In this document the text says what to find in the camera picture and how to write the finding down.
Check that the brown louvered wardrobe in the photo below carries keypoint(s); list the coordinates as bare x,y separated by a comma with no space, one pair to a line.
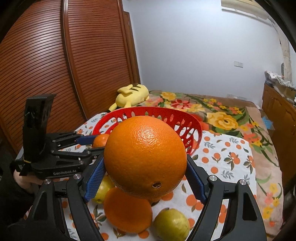
81,51

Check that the floral bed blanket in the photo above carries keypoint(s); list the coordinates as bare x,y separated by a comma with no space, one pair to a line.
241,119

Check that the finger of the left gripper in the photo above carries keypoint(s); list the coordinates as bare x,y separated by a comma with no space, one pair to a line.
63,140
77,158

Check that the clutter pile on cabinet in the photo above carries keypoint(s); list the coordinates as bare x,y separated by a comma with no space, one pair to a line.
284,87

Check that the wooden sideboard cabinet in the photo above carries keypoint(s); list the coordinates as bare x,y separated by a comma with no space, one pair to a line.
282,114

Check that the yellow plush toy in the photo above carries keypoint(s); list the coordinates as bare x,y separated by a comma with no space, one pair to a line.
129,96

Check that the white wall switch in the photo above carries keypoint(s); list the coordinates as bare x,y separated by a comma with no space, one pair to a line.
238,64

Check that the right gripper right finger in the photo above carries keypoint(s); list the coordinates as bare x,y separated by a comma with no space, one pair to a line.
198,180

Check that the red perforated plastic basket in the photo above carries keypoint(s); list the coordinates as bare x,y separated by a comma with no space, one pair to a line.
184,124

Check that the wall power socket strip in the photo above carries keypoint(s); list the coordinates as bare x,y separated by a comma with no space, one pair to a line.
233,96

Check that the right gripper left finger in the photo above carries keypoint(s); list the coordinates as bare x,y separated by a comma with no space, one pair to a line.
92,177

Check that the small mandarin orange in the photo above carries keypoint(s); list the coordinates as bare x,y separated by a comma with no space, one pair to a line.
100,141

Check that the large orange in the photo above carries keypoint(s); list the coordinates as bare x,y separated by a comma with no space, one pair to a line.
145,157
129,214

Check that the left hand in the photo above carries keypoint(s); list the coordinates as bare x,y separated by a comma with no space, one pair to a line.
27,182

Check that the green guava with dimple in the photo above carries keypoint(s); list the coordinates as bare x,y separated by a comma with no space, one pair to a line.
104,187

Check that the orange print white cloth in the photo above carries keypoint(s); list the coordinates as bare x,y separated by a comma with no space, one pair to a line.
220,155

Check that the white air conditioner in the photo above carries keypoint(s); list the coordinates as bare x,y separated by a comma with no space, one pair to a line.
250,7

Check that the green pear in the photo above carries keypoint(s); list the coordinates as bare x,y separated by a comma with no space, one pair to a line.
171,224

